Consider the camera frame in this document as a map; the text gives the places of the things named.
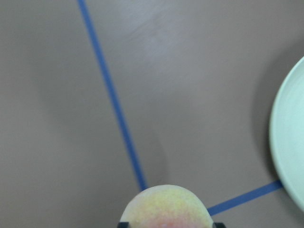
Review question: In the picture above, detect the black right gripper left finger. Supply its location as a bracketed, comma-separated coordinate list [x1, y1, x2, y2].
[118, 222, 130, 228]

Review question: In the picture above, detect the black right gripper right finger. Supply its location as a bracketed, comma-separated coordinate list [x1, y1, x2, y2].
[213, 222, 225, 228]

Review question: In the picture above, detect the pale green peach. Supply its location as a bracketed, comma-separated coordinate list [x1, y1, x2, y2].
[120, 185, 213, 228]

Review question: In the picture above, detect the light green plate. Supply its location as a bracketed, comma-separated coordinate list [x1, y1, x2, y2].
[269, 58, 304, 210]

